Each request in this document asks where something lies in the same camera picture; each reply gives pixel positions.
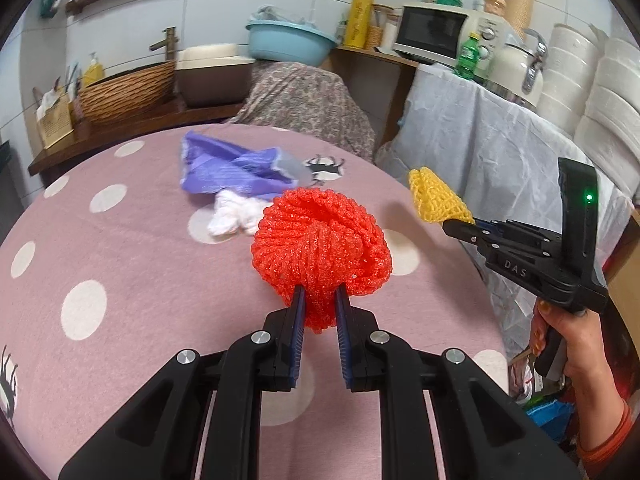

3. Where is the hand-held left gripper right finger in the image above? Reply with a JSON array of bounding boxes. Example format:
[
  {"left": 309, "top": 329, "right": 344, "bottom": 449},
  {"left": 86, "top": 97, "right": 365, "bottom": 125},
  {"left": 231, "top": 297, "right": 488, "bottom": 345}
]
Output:
[{"left": 334, "top": 285, "right": 584, "bottom": 480}]

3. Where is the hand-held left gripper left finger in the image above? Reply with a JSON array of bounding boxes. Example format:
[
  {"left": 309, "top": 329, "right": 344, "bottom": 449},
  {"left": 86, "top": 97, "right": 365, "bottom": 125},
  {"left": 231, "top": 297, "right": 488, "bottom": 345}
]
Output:
[{"left": 57, "top": 285, "right": 308, "bottom": 480}]

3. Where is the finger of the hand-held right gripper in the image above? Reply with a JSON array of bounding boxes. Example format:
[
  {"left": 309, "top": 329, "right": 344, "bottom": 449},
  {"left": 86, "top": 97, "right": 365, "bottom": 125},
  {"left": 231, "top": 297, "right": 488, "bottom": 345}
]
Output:
[
  {"left": 472, "top": 218, "right": 562, "bottom": 257},
  {"left": 442, "top": 219, "right": 547, "bottom": 267}
]

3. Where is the yellow foam fruit net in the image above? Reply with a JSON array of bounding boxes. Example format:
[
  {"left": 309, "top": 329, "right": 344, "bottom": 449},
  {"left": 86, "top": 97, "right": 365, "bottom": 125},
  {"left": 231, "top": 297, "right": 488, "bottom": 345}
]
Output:
[{"left": 407, "top": 165, "right": 476, "bottom": 225}]

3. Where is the red foam fruit net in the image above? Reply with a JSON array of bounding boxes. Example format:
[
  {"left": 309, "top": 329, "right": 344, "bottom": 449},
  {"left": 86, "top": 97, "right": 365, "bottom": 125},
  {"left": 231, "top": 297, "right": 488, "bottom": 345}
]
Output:
[{"left": 249, "top": 187, "right": 394, "bottom": 331}]

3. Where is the person's right forearm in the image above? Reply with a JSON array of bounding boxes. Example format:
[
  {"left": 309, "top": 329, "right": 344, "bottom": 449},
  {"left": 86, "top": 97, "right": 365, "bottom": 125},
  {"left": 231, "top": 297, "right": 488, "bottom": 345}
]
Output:
[{"left": 564, "top": 385, "right": 636, "bottom": 480}]

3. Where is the person's right hand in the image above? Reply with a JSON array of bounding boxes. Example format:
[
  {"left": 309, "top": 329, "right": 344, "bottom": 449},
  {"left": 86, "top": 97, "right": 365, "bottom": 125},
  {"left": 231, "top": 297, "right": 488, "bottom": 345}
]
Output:
[{"left": 529, "top": 301, "right": 624, "bottom": 393}]

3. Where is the white cover cloth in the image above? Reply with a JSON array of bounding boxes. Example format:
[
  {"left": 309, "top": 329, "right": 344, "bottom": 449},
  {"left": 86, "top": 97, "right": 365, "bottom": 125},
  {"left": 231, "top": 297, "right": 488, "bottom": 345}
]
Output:
[{"left": 377, "top": 62, "right": 637, "bottom": 363}]

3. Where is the stack of white bowls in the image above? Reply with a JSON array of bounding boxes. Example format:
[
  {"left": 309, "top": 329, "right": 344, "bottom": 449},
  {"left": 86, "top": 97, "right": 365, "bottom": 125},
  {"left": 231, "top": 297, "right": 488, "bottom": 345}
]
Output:
[{"left": 534, "top": 22, "right": 640, "bottom": 203}]

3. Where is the pink polka dot tablecloth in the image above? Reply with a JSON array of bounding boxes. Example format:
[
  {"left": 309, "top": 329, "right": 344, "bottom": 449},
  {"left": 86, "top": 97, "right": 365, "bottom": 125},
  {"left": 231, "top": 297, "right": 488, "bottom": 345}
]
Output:
[{"left": 0, "top": 122, "right": 512, "bottom": 480}]

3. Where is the white electric kettle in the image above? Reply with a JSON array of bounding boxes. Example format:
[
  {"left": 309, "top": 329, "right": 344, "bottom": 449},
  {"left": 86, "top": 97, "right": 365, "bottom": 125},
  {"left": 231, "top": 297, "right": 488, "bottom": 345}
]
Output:
[{"left": 486, "top": 29, "right": 549, "bottom": 109}]

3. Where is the purple plastic bag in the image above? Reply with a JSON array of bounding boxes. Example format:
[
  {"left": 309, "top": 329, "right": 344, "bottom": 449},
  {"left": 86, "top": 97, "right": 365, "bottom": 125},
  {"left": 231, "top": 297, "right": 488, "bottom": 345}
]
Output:
[{"left": 179, "top": 130, "right": 313, "bottom": 197}]

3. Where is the wooden side cabinet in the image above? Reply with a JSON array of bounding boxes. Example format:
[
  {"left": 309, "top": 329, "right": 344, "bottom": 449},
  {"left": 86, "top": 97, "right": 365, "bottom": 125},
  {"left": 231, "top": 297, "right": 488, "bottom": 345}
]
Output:
[{"left": 319, "top": 44, "right": 422, "bottom": 152}]

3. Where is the green soda bottle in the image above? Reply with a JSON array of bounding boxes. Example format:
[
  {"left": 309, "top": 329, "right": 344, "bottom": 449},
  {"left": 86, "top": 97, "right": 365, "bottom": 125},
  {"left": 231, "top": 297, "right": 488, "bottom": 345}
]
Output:
[{"left": 454, "top": 32, "right": 482, "bottom": 81}]

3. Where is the blue plastic crate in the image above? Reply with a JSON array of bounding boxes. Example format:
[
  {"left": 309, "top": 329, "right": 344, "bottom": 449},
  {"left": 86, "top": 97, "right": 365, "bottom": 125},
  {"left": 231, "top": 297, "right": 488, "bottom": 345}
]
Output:
[{"left": 524, "top": 399, "right": 577, "bottom": 442}]

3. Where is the floral patterned cloth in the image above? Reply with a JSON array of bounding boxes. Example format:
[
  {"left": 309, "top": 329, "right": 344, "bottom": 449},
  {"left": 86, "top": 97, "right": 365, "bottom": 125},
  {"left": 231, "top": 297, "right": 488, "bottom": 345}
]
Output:
[{"left": 226, "top": 61, "right": 377, "bottom": 162}]

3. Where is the white microwave oven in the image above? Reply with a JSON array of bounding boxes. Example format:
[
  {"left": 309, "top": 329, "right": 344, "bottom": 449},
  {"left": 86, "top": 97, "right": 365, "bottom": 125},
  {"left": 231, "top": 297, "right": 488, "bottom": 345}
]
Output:
[{"left": 391, "top": 2, "right": 507, "bottom": 62}]

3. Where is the yellow wrap roll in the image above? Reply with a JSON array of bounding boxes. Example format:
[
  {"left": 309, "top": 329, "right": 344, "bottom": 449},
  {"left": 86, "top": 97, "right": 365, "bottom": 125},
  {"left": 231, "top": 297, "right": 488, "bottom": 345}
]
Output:
[{"left": 342, "top": 0, "right": 377, "bottom": 49}]

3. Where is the light blue plastic basin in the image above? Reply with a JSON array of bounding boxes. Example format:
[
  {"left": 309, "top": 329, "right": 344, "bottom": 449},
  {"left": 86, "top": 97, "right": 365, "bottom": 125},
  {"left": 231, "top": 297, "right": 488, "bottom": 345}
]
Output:
[{"left": 244, "top": 19, "right": 337, "bottom": 67}]

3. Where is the wooden counter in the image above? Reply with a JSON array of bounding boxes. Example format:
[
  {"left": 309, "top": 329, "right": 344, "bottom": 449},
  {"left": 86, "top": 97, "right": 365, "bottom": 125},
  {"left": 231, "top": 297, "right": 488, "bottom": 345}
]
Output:
[{"left": 27, "top": 99, "right": 247, "bottom": 177}]

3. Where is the brown container with white lid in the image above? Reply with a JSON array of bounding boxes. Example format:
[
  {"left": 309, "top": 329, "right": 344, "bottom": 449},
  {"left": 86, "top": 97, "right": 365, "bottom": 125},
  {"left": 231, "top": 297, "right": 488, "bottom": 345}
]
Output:
[{"left": 174, "top": 44, "right": 257, "bottom": 109}]

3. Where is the grey plastic bag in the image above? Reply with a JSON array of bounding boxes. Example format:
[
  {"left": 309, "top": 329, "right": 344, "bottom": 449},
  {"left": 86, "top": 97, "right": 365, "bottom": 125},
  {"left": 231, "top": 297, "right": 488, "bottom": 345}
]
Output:
[{"left": 254, "top": 4, "right": 322, "bottom": 27}]

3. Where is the woven wicker basket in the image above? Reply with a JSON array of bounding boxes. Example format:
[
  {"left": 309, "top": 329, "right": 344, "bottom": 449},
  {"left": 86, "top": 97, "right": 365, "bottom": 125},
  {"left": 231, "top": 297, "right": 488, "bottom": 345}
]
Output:
[{"left": 76, "top": 59, "right": 177, "bottom": 127}]

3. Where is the wooden faucet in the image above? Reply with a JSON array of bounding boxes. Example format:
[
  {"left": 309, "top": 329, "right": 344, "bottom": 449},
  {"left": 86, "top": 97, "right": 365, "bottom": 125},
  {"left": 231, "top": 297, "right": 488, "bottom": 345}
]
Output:
[{"left": 149, "top": 26, "right": 179, "bottom": 62}]

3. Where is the cardboard tissue box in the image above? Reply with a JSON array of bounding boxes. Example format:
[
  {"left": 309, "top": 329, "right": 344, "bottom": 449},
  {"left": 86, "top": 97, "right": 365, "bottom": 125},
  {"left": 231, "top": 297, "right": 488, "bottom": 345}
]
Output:
[{"left": 33, "top": 86, "right": 77, "bottom": 149}]

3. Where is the yellow soap bottle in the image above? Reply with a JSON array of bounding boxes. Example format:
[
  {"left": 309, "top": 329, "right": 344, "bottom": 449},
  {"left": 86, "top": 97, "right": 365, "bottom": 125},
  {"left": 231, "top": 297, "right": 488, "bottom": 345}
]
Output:
[{"left": 81, "top": 52, "right": 106, "bottom": 87}]

